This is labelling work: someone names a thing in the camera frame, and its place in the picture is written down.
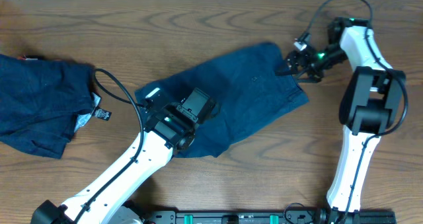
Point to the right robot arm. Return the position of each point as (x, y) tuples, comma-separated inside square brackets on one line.
[(367, 112)]

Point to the blue denim shorts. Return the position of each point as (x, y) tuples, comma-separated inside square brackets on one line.
[(248, 93)]

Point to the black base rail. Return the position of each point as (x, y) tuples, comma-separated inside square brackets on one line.
[(248, 218)]

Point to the black clothing label tag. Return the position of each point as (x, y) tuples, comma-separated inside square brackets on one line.
[(101, 114)]

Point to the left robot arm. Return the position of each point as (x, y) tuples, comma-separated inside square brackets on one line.
[(170, 127)]

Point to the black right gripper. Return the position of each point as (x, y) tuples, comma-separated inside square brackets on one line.
[(301, 56)]

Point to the dark navy folded garment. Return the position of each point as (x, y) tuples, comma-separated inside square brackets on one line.
[(41, 102)]

